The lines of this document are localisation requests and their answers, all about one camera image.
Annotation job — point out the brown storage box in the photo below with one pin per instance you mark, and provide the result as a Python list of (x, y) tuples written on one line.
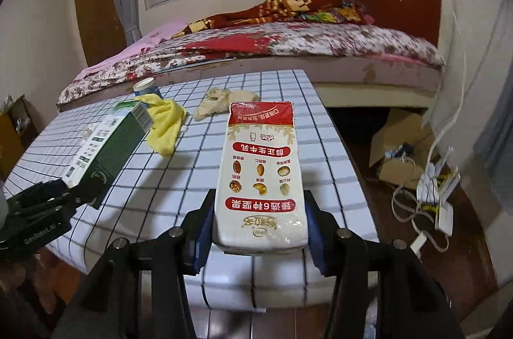
[(16, 138)]

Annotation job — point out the checkered cloth table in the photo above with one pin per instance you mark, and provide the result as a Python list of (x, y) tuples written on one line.
[(280, 122)]

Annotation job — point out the bed with floral bedding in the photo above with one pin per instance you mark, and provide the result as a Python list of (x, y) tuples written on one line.
[(320, 42)]

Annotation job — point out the cardboard box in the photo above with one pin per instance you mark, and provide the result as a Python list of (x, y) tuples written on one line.
[(396, 130)]

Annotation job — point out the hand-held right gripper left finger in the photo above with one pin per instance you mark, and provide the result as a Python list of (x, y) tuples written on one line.
[(202, 238)]

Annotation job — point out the red printed blanket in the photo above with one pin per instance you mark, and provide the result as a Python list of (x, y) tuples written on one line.
[(288, 2)]

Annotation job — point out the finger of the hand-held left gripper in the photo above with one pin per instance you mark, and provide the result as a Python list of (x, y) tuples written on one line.
[(40, 192), (86, 199)]

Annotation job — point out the green white box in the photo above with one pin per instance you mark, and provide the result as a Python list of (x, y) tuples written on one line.
[(108, 150)]

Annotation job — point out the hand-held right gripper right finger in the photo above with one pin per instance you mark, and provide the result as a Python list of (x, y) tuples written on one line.
[(316, 242)]

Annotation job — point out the white red milk carton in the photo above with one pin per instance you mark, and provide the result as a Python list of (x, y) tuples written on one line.
[(260, 178)]

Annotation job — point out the yellow cloth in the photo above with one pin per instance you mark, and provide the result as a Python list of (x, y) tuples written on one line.
[(166, 122)]

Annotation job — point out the brown wooden door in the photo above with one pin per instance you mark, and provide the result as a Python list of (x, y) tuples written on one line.
[(96, 14)]

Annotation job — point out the blue label paper cup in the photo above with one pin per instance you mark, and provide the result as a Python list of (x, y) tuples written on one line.
[(146, 86)]

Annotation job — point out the pink sheet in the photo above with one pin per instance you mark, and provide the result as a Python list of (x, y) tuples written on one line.
[(160, 34)]

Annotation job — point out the beige paper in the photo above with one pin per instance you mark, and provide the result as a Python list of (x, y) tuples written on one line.
[(224, 98)]

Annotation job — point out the flat white router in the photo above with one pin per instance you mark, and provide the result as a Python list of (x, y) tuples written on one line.
[(445, 218)]

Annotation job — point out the white plug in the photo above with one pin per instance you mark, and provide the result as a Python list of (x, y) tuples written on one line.
[(417, 243)]

